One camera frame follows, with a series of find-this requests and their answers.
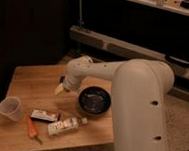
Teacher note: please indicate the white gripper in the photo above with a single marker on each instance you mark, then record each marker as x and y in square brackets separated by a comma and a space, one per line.
[70, 83]

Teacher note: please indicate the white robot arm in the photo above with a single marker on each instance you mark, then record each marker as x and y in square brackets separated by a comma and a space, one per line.
[137, 92]

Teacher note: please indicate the dark ceramic bowl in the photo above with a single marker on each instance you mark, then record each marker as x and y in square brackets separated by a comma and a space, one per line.
[94, 100]

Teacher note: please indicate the small white box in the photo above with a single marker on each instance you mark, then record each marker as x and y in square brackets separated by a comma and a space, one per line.
[44, 115]

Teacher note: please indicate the orange carrot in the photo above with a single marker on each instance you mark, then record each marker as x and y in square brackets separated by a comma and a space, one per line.
[32, 131]

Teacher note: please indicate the long grey case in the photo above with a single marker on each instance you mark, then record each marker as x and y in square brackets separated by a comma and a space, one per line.
[122, 48]

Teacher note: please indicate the white shelf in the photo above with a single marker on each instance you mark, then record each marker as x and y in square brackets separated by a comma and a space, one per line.
[152, 2]

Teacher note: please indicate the black case handle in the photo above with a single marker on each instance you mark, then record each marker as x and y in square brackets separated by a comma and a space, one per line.
[176, 61]

